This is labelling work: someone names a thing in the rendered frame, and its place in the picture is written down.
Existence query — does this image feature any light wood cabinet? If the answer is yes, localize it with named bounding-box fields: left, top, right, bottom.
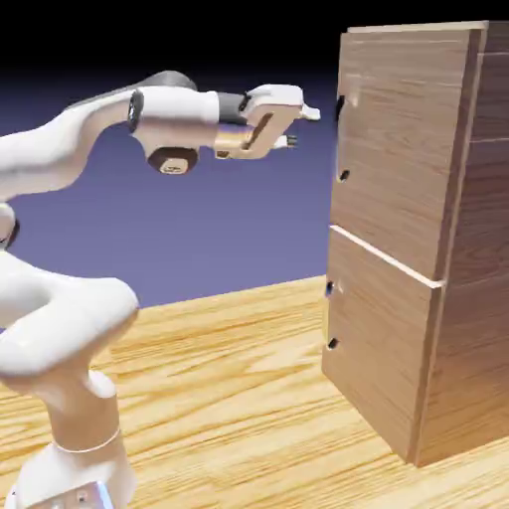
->
left=320, top=20, right=509, bottom=469

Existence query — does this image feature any large wooden cabinet door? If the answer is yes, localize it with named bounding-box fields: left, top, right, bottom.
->
left=328, top=29, right=483, bottom=282

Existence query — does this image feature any long dark door handle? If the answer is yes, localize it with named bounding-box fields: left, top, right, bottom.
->
left=332, top=93, right=353, bottom=185

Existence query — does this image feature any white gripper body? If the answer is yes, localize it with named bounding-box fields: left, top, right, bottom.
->
left=237, top=84, right=306, bottom=161

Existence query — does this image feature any short dark door handle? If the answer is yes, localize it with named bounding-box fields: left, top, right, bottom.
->
left=323, top=279, right=341, bottom=352

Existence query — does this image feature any small wooden cabinet door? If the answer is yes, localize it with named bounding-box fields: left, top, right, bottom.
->
left=320, top=225, right=445, bottom=467

